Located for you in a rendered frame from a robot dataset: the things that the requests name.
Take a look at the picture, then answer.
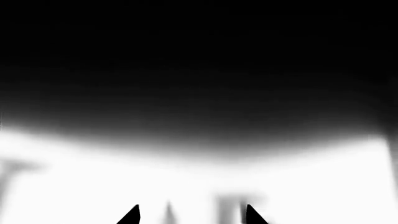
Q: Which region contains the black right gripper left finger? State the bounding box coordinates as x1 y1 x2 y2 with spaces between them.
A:
116 203 141 224

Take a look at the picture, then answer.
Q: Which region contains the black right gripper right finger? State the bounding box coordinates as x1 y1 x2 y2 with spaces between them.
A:
246 203 269 224

